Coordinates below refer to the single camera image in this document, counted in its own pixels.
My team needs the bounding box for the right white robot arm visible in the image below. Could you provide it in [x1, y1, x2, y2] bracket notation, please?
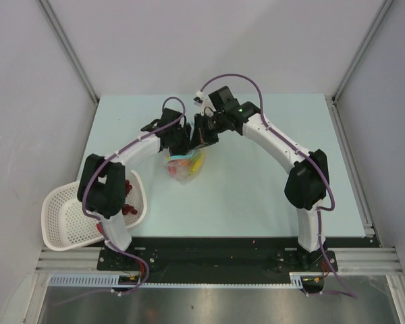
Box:
[190, 86, 329, 271]

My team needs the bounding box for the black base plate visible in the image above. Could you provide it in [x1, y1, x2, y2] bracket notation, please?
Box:
[97, 237, 338, 285]

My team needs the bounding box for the orange fake fruit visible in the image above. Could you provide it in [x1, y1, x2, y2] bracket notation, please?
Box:
[167, 159, 189, 178]

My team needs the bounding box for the white slotted cable duct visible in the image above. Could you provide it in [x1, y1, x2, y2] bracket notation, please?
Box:
[49, 273, 311, 291]

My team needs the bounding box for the right aluminium corner post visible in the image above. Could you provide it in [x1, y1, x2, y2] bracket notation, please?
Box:
[332, 0, 396, 104]

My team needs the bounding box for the left aluminium corner post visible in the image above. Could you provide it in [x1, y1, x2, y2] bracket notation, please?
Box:
[36, 0, 101, 104]

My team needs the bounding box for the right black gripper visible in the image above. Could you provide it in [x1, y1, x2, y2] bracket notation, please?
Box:
[188, 112, 227, 152]

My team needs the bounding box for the clear zip top bag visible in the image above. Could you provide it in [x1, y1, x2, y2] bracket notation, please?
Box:
[162, 149, 207, 185]

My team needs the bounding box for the red fake apple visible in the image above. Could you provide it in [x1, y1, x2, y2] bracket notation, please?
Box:
[97, 223, 103, 234]

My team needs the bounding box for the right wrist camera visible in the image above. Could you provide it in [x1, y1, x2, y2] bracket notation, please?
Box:
[193, 90, 209, 109]

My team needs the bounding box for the yellow fake banana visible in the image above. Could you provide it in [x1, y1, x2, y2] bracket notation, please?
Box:
[188, 151, 205, 175]

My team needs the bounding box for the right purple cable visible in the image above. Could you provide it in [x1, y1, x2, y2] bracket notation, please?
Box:
[198, 74, 358, 298]

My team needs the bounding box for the white perforated plastic basket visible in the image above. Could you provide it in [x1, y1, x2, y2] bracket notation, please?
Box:
[41, 170, 147, 251]

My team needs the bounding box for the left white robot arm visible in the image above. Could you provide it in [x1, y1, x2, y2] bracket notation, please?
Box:
[77, 108, 186, 270]

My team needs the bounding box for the dark fake grape bunch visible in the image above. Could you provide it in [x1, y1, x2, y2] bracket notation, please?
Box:
[121, 180, 138, 216]

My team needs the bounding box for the aluminium corner post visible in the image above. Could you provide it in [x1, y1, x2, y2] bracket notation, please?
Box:
[36, 0, 101, 104]
[332, 0, 396, 104]

